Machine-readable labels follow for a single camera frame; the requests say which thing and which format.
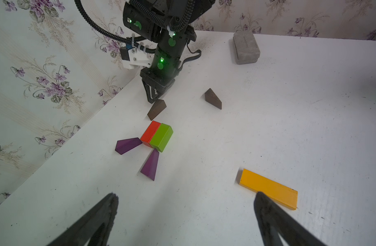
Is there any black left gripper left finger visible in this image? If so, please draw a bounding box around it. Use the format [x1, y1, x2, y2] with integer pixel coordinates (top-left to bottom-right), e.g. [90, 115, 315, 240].
[49, 193, 119, 246]

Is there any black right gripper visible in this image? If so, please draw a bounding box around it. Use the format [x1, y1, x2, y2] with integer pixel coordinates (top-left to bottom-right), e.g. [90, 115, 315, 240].
[140, 67, 179, 104]

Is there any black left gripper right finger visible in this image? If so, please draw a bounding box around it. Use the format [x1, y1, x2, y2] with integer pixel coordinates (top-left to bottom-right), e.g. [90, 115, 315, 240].
[254, 192, 325, 246]

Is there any brown triangle block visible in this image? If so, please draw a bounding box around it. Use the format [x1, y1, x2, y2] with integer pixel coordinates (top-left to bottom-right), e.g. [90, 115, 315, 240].
[148, 99, 166, 121]
[204, 88, 222, 110]

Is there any yellow long block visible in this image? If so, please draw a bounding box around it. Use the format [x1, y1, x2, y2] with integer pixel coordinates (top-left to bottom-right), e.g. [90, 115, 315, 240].
[239, 169, 298, 210]

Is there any red rectangular block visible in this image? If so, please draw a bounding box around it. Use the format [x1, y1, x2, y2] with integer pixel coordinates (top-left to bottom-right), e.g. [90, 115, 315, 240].
[140, 121, 161, 148]

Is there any green rectangular block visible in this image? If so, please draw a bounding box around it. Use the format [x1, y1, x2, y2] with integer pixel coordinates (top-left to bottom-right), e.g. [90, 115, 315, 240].
[150, 124, 173, 152]

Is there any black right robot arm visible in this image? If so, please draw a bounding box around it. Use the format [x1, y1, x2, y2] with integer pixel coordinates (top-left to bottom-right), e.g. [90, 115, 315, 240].
[75, 0, 215, 104]

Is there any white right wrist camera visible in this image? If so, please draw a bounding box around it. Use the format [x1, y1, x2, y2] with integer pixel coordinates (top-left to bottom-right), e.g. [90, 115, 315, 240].
[120, 47, 152, 69]

